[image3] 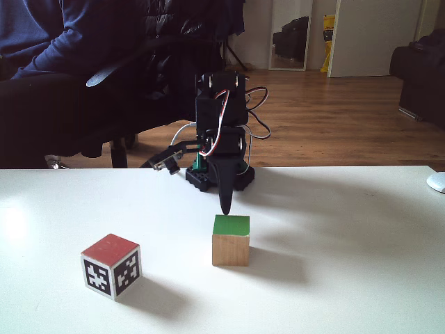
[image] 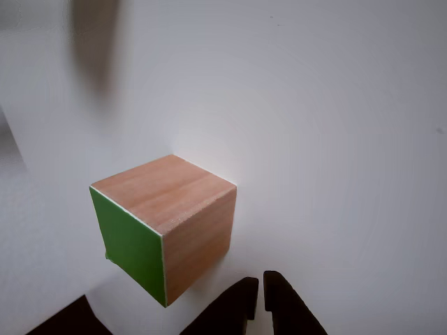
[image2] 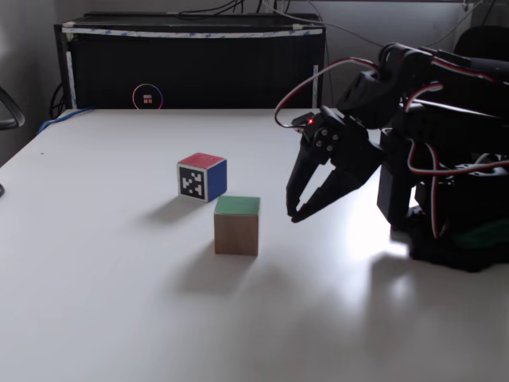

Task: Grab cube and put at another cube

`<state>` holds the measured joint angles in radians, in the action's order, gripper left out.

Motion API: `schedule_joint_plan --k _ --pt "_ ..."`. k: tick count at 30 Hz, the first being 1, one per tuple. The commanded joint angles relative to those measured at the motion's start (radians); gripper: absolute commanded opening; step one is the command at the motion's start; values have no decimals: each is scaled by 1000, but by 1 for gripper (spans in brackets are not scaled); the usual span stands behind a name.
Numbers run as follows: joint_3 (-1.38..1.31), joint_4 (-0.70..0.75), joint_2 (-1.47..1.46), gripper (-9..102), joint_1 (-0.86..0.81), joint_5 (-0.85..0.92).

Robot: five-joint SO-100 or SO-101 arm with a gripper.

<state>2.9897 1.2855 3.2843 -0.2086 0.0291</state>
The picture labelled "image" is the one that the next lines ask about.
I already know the wooden cube with green face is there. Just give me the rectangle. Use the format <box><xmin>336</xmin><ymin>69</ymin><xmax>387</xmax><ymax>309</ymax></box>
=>
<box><xmin>89</xmin><ymin>154</ymin><xmax>238</xmax><ymax>308</ymax></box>

